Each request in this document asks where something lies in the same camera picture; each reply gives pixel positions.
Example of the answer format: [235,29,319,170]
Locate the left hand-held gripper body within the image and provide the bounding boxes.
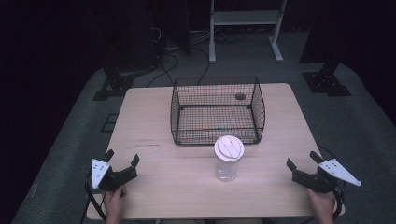
[91,158,138,191]

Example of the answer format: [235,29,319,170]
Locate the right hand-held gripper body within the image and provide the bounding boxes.
[290,158,362,194]

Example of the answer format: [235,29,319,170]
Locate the clear cup with white lid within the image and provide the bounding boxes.
[213,134,246,183]

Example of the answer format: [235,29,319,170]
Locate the black wire mesh basket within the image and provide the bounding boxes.
[169,76,267,147]

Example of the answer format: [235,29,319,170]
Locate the person's left hand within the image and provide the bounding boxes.
[103,185,128,224]

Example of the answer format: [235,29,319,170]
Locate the person's right hand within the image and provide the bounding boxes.
[307,188,336,224]

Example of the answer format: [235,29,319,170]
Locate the black stand base with brackets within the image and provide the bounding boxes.
[92,59,138,102]

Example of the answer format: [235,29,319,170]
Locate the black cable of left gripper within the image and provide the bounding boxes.
[81,171,108,224]

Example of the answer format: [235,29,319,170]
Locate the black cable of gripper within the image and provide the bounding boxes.
[81,171,108,224]
[317,145,347,220]

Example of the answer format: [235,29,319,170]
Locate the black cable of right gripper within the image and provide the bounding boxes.
[317,145,347,220]

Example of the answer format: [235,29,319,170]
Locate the black stand base plate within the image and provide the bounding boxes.
[302,62,353,97]

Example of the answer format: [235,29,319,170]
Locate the black floor cables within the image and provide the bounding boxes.
[146,27,247,89]

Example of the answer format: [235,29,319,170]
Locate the white metal stand frame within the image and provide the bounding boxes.
[208,0,288,64]

